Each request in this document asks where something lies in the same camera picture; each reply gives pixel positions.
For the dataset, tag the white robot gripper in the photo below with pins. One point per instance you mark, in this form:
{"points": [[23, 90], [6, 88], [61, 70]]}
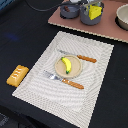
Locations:
{"points": [[86, 8]]}

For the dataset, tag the yellow cheese wedge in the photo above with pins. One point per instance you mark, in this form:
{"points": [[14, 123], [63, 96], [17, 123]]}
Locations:
{"points": [[94, 12]]}

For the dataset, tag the grey saucepan with handle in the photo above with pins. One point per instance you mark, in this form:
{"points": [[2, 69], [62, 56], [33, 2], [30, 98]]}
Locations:
{"points": [[85, 18]]}

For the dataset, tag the grey pot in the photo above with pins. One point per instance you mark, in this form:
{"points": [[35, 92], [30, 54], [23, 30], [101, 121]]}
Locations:
{"points": [[74, 10]]}

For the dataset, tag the brown toy sausage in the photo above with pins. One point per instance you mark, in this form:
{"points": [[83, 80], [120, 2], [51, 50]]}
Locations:
{"points": [[67, 8]]}

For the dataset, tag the yellow toy banana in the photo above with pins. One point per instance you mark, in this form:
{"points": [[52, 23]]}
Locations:
{"points": [[67, 63]]}

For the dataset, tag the yellow toy bread loaf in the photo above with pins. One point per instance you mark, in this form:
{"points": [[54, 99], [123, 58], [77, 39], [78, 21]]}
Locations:
{"points": [[17, 76]]}

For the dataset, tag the beige bowl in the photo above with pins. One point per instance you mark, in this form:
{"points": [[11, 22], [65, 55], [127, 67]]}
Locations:
{"points": [[122, 14]]}

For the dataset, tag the beige round plate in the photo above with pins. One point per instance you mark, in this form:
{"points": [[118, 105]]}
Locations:
{"points": [[76, 67]]}

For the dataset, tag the white woven placemat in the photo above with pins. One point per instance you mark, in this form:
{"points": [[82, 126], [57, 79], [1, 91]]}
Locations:
{"points": [[69, 103]]}

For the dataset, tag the knife with wooden handle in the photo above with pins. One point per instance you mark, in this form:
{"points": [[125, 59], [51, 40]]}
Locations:
{"points": [[79, 56]]}

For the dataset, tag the fork with wooden handle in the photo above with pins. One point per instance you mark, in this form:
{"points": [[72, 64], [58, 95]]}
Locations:
{"points": [[54, 77]]}

